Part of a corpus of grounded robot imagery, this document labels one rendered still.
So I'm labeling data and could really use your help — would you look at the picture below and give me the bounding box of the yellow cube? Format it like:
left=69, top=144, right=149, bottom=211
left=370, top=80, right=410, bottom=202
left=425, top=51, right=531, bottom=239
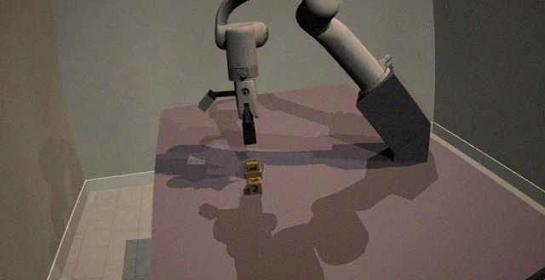
left=246, top=158, right=259, bottom=173
left=248, top=177, right=262, bottom=194

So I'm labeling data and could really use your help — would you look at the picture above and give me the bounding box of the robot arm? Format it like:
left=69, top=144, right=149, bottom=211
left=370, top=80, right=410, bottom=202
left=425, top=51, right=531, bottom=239
left=198, top=0, right=392, bottom=112

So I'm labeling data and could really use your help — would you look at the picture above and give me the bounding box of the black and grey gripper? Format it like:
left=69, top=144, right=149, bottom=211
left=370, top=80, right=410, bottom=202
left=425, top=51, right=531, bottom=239
left=229, top=75, right=259, bottom=145

